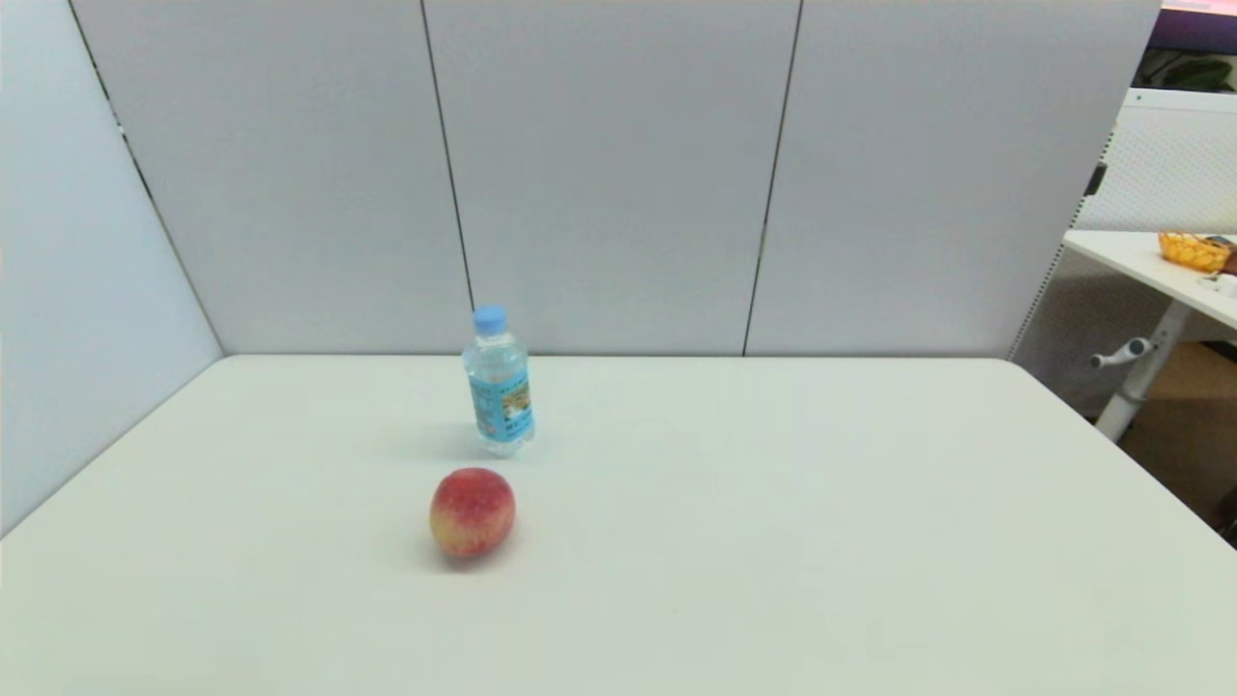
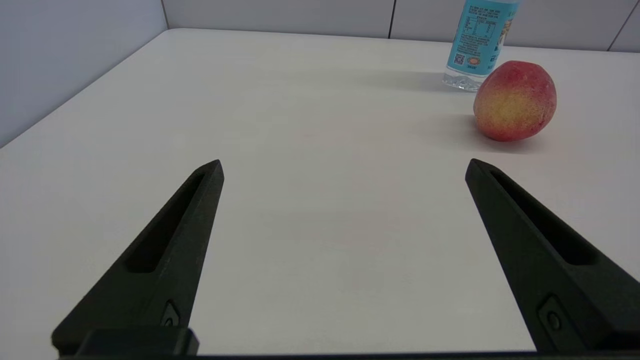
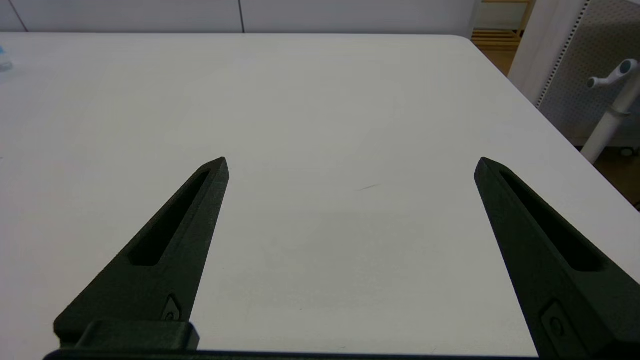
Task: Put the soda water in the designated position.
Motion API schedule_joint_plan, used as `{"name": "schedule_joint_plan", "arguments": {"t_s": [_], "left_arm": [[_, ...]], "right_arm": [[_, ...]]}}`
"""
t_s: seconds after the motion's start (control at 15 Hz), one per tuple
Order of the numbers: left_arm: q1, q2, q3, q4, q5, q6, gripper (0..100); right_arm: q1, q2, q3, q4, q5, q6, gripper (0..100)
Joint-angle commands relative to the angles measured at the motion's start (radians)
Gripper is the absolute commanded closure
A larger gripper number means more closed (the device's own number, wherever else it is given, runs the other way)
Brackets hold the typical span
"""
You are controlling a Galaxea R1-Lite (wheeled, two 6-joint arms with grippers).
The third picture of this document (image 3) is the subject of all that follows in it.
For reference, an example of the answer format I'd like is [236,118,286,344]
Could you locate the white side table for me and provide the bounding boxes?
[581,60,640,164]

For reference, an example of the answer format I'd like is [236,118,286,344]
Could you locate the grey crank handle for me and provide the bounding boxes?
[587,58,640,90]

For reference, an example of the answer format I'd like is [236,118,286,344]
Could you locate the wooden slatted frame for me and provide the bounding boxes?
[471,0,536,76]

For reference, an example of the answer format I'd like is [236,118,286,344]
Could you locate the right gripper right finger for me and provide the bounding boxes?
[473,156,640,360]

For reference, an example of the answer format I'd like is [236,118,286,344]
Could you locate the white perforated panel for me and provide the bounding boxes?
[535,0,640,147]

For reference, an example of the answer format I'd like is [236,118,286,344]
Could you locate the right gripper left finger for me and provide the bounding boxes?
[53,156,230,351]

